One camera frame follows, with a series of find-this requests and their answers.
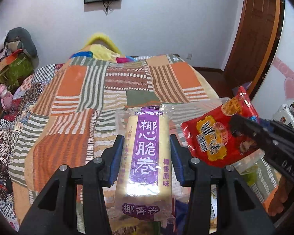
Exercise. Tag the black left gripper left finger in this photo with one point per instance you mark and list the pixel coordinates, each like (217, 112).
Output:
(54, 209)

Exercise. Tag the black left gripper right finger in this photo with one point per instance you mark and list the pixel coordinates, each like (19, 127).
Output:
(238, 209)

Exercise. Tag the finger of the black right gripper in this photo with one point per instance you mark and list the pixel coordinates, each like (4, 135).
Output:
(278, 129)
(262, 131)

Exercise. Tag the red snack bag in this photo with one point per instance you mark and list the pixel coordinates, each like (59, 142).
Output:
(210, 138)

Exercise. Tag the purple coconut roll snack pack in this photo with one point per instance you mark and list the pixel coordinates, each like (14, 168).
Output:
(144, 183)

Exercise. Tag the person's right hand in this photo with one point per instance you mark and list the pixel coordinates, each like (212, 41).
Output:
(276, 205)

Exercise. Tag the white sticker-covered suitcase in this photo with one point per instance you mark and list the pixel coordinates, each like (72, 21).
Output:
(285, 114)

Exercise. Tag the clear plastic storage bin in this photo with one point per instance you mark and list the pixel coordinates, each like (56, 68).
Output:
(261, 176)

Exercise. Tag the brown wooden door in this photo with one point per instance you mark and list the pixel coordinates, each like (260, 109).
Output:
(255, 44)

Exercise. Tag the patchwork striped bedspread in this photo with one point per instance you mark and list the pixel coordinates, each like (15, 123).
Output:
(65, 113)

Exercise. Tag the pink plush toy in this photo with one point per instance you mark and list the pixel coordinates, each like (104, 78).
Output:
(6, 97)

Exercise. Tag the yellow plush pillow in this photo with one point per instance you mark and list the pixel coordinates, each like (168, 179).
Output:
(101, 47)

